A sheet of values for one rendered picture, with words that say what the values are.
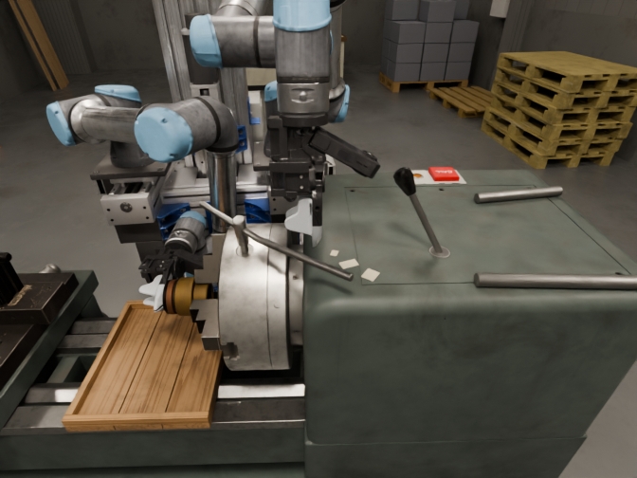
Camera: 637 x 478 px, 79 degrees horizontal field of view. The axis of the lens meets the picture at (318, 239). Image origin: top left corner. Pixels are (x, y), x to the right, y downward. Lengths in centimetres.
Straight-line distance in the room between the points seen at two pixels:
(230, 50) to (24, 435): 92
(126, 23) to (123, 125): 886
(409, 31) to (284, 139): 665
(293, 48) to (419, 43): 675
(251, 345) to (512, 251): 50
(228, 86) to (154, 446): 108
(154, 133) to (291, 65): 45
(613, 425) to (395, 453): 152
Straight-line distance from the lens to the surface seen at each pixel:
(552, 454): 110
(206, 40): 69
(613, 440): 228
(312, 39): 56
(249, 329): 74
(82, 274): 136
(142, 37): 986
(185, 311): 88
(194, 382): 100
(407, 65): 726
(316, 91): 56
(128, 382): 105
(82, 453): 116
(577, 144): 485
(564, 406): 94
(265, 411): 95
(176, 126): 90
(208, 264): 87
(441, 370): 74
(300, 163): 57
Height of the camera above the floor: 166
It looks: 34 degrees down
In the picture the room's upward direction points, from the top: straight up
